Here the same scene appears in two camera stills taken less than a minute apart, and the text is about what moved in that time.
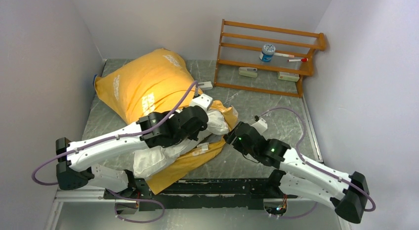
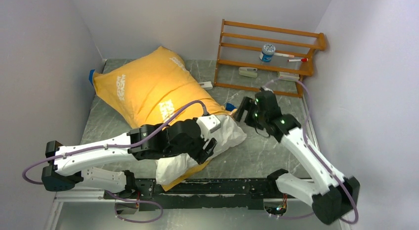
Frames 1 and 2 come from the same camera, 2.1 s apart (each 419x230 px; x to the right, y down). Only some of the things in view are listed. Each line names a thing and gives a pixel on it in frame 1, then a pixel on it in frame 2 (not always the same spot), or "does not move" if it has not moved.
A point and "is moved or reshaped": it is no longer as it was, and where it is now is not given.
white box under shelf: (288, 76) does not move
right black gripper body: (239, 145) → (254, 118)
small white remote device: (205, 85) does not move
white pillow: (147, 161) is moved or reshaped
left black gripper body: (190, 135) → (196, 148)
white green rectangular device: (248, 71) does not move
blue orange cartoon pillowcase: (137, 84) does not move
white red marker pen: (301, 60) does not move
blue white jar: (267, 52) does not move
